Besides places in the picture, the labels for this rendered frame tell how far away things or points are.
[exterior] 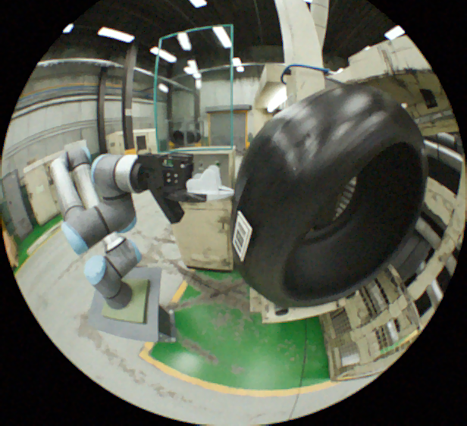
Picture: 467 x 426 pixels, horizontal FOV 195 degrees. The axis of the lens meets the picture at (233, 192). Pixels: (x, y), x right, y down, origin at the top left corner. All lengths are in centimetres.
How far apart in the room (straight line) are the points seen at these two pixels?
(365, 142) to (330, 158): 5
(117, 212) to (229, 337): 123
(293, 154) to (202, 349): 138
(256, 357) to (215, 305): 62
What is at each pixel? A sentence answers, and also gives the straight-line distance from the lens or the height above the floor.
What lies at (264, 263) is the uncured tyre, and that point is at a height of 119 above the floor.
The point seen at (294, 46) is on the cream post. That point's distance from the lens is 67.
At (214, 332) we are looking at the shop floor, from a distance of 139.
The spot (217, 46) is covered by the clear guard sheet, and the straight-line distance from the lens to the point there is 111.
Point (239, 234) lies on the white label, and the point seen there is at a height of 123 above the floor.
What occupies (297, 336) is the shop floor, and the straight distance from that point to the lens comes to 147.
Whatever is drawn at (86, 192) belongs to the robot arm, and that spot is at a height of 119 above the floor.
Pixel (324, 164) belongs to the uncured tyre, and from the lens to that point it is 15.
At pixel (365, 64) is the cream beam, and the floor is 171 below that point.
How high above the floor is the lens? 136
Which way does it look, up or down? 24 degrees down
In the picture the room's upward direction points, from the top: straight up
